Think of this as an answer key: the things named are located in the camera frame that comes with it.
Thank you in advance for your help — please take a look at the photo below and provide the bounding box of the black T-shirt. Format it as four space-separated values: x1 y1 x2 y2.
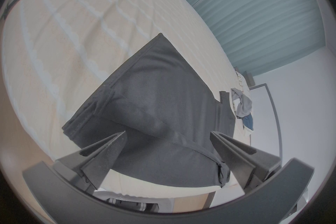
62 33 237 188

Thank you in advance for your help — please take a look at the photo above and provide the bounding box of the dark blue garment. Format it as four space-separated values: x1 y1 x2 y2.
242 113 254 131

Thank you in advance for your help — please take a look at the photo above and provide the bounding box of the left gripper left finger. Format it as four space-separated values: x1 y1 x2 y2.
54 131 127 190

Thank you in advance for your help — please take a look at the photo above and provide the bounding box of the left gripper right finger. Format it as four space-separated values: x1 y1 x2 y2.
210 131 281 193

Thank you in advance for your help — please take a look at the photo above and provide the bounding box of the light grey garment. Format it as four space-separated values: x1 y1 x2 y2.
230 88 253 117

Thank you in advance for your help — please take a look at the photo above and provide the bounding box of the white printed pillow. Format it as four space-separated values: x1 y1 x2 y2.
234 68 250 95

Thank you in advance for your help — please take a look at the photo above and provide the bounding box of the grey bedside table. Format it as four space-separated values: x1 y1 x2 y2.
243 70 257 87

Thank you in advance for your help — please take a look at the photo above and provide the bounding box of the bed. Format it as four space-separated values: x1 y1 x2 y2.
0 0 283 218

